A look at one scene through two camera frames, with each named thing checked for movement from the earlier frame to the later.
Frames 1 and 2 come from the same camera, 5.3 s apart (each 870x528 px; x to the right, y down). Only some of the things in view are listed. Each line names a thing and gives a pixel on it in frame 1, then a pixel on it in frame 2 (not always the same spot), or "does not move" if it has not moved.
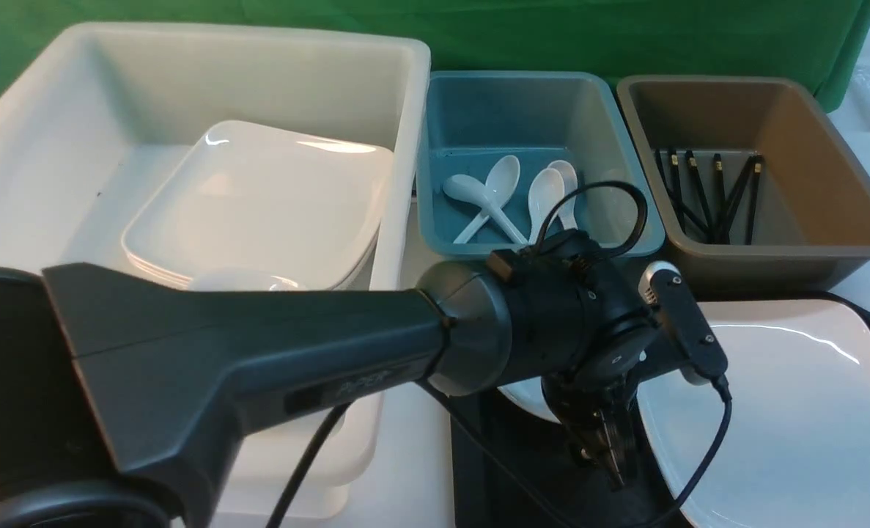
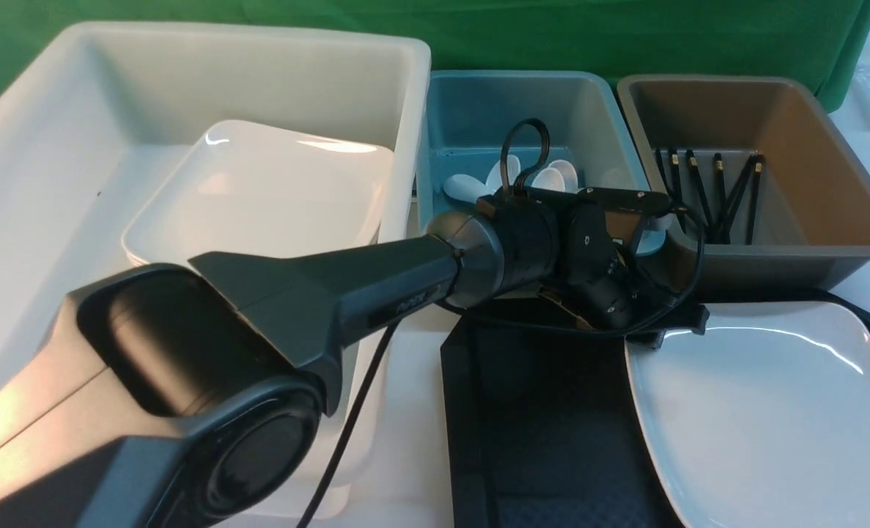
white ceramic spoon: [569, 174] does not move
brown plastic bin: [756, 193] does not move
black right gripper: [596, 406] to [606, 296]
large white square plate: [818, 440] does not move
